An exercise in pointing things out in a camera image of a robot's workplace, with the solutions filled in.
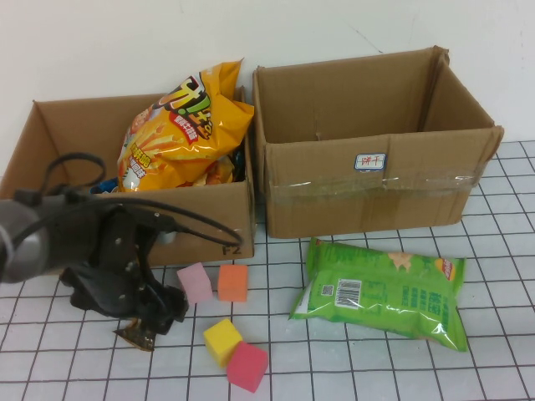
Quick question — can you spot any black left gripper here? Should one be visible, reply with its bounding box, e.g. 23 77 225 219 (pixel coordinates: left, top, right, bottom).
61 205 190 336

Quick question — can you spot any small brown snack packet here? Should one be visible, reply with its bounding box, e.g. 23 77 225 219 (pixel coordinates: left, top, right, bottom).
113 316 156 352

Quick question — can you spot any green chip bag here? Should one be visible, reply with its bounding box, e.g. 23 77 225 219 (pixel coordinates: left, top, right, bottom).
288 236 467 353

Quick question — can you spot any blue snack packet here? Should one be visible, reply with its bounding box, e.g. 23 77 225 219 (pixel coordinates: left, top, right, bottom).
89 177 121 195

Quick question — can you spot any small orange snack packet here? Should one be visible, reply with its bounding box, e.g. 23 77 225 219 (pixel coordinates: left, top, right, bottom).
192 160 235 187

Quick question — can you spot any dark snack packet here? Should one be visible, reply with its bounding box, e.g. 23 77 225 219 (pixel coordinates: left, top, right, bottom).
231 148 248 183

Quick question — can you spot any light pink foam cube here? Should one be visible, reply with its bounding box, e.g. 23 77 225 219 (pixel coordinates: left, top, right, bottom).
176 261 215 306

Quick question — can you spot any yellow foam cube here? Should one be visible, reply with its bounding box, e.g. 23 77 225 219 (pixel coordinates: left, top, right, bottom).
202 317 244 368

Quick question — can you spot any orange foam cube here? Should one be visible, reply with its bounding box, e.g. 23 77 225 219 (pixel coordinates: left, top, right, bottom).
217 263 249 302

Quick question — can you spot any cardboard box with F2 print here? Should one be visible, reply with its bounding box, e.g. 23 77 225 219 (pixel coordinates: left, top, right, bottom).
0 86 257 277

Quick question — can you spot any red foam cube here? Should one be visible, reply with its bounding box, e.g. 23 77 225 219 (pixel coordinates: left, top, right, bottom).
226 340 269 393

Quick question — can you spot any large yellow chip bag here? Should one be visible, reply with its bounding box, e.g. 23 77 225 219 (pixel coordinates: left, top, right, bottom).
117 59 255 193

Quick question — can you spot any cardboard box with clear tape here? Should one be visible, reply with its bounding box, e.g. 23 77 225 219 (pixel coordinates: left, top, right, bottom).
252 45 505 240

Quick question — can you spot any clear tape strip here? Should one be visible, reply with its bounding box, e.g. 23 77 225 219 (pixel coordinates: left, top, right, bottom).
267 166 487 198

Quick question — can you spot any white label on taped box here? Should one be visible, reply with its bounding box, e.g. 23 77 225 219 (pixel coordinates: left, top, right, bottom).
354 153 388 171

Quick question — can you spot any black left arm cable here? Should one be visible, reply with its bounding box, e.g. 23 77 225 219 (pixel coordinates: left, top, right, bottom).
41 152 244 247

